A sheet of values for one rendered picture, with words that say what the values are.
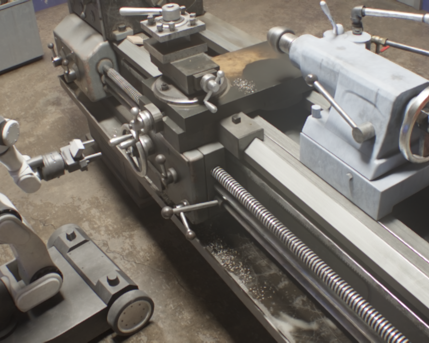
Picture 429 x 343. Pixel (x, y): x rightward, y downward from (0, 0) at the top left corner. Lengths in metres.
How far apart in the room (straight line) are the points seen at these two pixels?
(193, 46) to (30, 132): 2.02
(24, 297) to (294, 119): 1.21
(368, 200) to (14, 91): 3.27
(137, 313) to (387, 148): 1.25
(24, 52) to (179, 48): 2.84
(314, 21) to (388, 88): 3.51
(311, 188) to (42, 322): 1.20
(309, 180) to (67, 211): 1.66
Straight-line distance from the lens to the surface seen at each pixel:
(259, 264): 1.96
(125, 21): 2.59
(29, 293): 2.15
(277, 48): 1.80
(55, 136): 3.59
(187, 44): 1.89
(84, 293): 2.28
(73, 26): 2.92
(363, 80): 1.46
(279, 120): 2.09
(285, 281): 1.90
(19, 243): 1.99
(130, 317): 2.25
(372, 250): 1.42
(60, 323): 2.21
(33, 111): 3.94
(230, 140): 1.77
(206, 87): 1.74
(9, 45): 4.53
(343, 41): 1.65
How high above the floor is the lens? 1.83
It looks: 36 degrees down
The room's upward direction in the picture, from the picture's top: 5 degrees counter-clockwise
